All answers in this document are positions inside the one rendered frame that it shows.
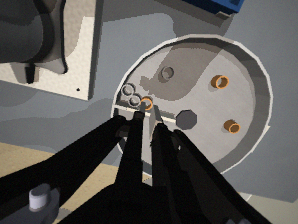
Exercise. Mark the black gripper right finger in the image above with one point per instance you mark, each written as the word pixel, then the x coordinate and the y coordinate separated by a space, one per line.
pixel 190 177

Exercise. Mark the blue open tray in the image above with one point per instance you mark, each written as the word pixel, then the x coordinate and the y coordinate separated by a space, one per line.
pixel 221 8

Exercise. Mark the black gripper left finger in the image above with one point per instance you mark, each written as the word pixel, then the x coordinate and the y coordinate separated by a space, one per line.
pixel 33 195

